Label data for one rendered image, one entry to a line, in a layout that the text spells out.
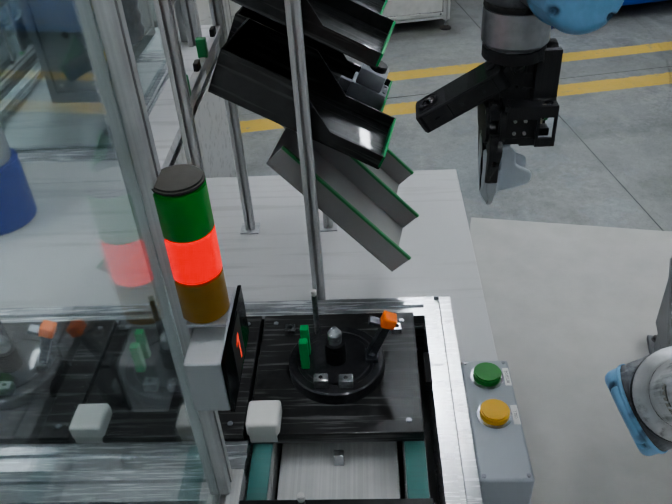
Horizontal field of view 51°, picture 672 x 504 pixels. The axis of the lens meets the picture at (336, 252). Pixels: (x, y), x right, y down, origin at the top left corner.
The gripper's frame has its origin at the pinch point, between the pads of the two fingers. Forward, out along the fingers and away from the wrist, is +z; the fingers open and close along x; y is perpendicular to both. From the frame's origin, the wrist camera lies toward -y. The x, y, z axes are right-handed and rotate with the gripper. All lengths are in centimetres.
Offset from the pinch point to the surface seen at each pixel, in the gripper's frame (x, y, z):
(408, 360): -3.8, -9.7, 26.3
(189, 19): 160, -74, 28
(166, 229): -26.1, -33.1, -14.2
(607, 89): 297, 120, 124
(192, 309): -26.4, -32.4, -4.8
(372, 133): 24.2, -14.0, 3.2
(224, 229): 48, -47, 37
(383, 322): -6.0, -13.3, 16.6
